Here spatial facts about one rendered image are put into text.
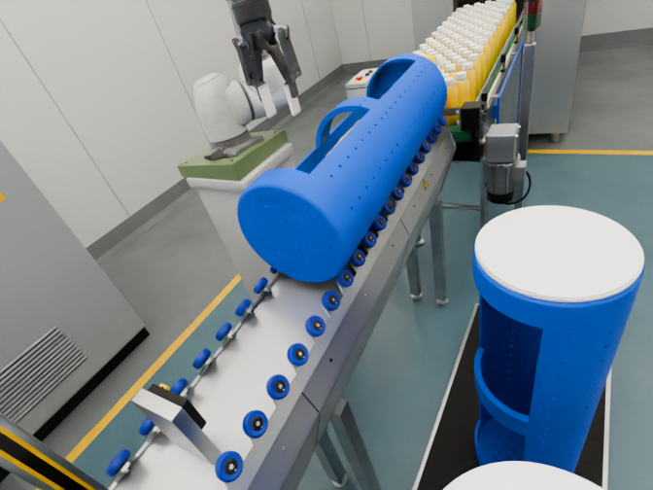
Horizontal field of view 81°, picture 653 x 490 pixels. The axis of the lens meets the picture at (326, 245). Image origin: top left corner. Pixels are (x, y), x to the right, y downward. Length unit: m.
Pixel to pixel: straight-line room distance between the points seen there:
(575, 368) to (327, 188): 0.60
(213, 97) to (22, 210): 1.07
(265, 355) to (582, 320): 0.61
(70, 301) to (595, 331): 2.15
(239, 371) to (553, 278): 0.63
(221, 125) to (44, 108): 2.23
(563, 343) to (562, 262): 0.15
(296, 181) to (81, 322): 1.78
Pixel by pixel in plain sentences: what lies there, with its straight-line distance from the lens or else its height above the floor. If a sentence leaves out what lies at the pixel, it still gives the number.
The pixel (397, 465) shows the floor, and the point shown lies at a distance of 1.70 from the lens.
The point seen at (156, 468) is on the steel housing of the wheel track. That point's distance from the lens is 0.85.
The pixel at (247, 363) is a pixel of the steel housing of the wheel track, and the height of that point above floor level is 0.93.
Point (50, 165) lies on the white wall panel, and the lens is 3.57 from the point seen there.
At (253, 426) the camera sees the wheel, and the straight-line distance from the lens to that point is 0.74.
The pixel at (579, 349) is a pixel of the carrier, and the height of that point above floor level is 0.90.
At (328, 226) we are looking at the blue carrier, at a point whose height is 1.14.
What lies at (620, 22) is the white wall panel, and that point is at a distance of 5.74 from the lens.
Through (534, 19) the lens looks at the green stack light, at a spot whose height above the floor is 1.19.
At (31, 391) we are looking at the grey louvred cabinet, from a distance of 2.40.
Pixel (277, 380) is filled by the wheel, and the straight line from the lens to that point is 0.76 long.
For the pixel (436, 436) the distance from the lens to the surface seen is 1.57.
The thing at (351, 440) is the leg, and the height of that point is 0.49.
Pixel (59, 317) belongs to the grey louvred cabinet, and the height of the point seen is 0.49.
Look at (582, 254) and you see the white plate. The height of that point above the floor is 1.04.
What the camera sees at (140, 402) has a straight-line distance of 0.73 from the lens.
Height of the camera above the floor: 1.57
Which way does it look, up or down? 36 degrees down
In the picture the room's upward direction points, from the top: 17 degrees counter-clockwise
